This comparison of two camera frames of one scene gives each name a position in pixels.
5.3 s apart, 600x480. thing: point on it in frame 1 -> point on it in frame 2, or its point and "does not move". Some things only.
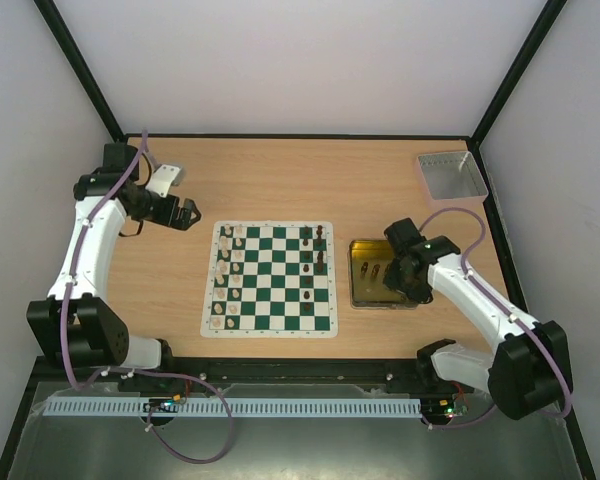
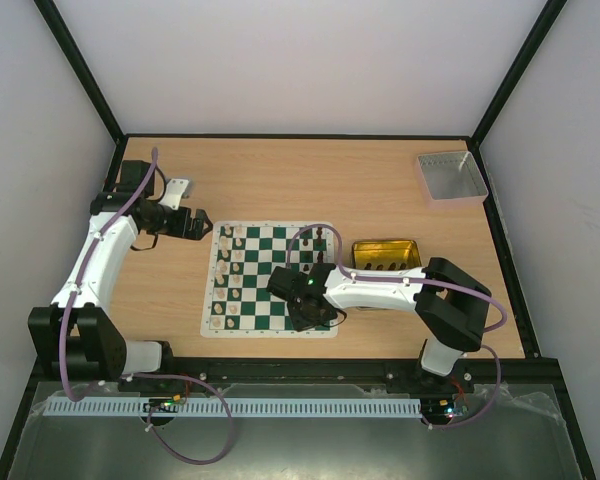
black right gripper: [407, 279] -> [280, 284]
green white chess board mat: [274, 279] does not move
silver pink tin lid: [451, 179] does not move
